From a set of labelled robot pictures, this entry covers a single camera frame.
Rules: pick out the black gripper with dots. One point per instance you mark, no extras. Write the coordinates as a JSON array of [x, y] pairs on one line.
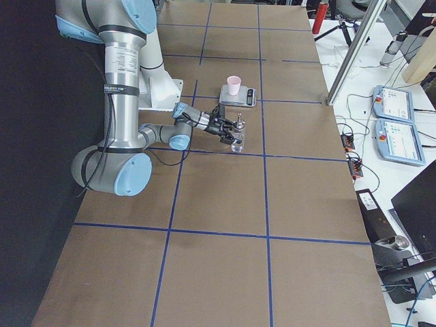
[[213, 128]]

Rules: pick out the clear glass sauce bottle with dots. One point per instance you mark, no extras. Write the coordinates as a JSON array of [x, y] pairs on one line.
[[239, 134]]

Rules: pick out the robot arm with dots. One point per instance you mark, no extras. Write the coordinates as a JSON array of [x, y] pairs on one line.
[[118, 164]]

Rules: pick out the white digital kitchen scale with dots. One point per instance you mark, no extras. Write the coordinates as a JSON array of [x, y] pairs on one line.
[[246, 97]]

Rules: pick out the brown paper table cover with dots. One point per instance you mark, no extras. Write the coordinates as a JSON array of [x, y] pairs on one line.
[[272, 236]]

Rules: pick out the orange black usb hub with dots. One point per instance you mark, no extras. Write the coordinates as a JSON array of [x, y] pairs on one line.
[[348, 142]]

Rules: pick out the red cylinder bottle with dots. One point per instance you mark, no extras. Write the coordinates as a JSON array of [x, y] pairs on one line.
[[320, 16]]

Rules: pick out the upper blue teach pendant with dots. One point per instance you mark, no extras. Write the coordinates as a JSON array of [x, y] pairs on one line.
[[392, 103]]

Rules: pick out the blue teach pendant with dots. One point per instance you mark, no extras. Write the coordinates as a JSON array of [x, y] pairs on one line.
[[392, 103], [398, 141]]

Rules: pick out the lower blue teach pendant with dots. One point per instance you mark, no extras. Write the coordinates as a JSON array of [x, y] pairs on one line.
[[398, 141]]

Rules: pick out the black box with label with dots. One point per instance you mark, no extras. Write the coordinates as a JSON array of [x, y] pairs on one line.
[[375, 221]]

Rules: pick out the black monitor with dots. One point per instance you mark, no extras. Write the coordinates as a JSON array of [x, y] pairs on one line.
[[415, 208]]

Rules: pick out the wooden beam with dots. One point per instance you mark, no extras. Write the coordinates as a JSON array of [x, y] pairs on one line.
[[424, 60]]

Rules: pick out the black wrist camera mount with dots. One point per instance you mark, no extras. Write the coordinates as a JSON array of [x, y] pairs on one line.
[[218, 112]]

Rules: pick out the white pedestal column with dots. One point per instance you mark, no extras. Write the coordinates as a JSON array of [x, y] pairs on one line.
[[158, 90]]

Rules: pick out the black camera tripod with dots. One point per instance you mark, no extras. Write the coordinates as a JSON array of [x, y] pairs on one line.
[[343, 25]]

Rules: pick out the aluminium frame post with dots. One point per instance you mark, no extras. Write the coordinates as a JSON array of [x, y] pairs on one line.
[[370, 18]]

